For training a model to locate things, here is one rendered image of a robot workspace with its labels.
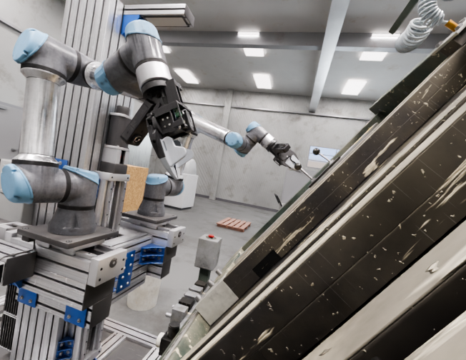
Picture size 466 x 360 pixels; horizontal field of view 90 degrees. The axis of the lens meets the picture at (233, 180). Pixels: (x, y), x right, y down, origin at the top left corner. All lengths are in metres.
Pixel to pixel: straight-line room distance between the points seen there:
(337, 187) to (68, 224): 0.88
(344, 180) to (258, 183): 10.54
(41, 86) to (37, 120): 0.11
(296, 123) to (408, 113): 10.74
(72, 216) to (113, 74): 0.53
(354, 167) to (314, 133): 10.67
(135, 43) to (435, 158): 0.57
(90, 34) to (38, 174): 0.71
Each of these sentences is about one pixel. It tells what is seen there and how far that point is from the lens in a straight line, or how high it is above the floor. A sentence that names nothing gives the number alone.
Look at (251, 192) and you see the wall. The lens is 11.24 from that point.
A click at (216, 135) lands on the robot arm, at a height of 1.52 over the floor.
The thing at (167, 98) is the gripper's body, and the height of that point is 1.48.
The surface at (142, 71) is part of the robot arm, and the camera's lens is 0.59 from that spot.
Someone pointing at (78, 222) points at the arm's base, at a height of 1.08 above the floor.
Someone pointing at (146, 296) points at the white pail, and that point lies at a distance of 2.47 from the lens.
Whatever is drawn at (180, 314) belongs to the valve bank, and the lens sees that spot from 1.10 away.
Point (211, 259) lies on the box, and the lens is 1.48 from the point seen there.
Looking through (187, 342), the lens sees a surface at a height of 0.90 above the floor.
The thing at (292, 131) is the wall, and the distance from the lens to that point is 11.35.
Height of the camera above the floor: 1.34
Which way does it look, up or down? 1 degrees down
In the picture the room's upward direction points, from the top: 10 degrees clockwise
